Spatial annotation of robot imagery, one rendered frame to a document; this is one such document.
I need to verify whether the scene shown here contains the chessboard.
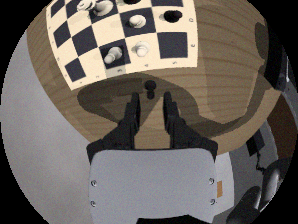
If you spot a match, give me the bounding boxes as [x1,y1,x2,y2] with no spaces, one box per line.
[46,0,198,90]

